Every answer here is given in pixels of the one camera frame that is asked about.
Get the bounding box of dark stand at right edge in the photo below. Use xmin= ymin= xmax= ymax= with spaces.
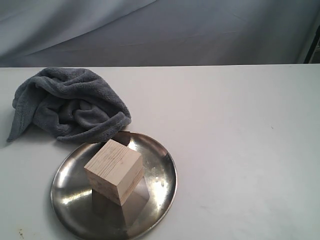
xmin=303 ymin=28 xmax=320 ymax=64

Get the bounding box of round stainless steel plate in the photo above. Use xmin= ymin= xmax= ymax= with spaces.
xmin=50 ymin=131 xmax=177 ymax=240

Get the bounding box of grey terry towel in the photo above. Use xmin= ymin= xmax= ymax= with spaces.
xmin=7 ymin=67 xmax=132 ymax=143

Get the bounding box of grey fabric backdrop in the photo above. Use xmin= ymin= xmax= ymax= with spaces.
xmin=0 ymin=0 xmax=320 ymax=67

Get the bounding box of wooden cube block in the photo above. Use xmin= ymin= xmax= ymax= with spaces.
xmin=84 ymin=139 xmax=144 ymax=206

